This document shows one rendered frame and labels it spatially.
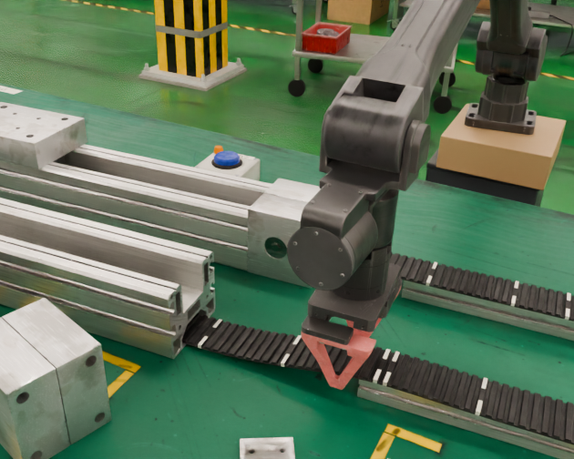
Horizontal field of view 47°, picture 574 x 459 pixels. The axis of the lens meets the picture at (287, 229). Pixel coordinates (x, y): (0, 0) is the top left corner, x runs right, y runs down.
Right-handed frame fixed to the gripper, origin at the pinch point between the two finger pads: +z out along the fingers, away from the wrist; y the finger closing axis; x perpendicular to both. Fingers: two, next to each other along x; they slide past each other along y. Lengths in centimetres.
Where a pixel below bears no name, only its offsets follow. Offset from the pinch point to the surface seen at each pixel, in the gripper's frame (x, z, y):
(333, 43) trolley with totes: -101, 45, -303
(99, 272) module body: -27.2, -5.1, 4.0
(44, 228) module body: -40.1, -4.2, -2.4
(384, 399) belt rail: 4.6, 2.5, 1.8
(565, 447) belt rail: 21.7, 2.3, 1.1
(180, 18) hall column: -193, 40, -293
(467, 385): 12.0, 0.0, -0.8
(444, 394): 10.1, 0.0, 1.4
